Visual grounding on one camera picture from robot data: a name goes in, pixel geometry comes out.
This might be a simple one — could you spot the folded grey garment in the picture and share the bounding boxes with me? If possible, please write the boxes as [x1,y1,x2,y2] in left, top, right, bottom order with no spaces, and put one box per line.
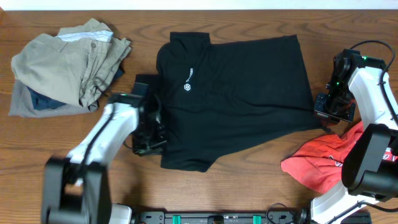
[9,80,99,118]

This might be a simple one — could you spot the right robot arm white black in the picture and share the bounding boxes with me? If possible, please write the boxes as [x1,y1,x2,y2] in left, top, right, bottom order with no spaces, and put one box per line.
[302,46,397,223]

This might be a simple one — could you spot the folded navy garment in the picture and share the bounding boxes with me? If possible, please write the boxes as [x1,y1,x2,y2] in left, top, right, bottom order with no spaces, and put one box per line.
[26,78,106,111]

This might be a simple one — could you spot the folded khaki pants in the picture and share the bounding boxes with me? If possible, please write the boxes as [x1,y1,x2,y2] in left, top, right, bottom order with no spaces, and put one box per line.
[11,19,131,108]

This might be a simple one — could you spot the black polo shirt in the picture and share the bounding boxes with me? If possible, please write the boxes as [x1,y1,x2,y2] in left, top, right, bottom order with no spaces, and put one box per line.
[135,31,332,173]

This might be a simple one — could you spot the red printed t-shirt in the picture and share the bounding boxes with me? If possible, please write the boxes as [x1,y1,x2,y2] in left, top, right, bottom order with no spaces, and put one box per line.
[281,123,397,201]

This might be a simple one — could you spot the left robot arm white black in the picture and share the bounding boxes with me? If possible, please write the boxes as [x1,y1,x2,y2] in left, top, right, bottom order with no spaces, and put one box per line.
[40,93,167,224]

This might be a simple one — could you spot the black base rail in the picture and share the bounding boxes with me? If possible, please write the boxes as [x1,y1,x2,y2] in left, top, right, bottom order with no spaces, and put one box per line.
[136,202,373,224]

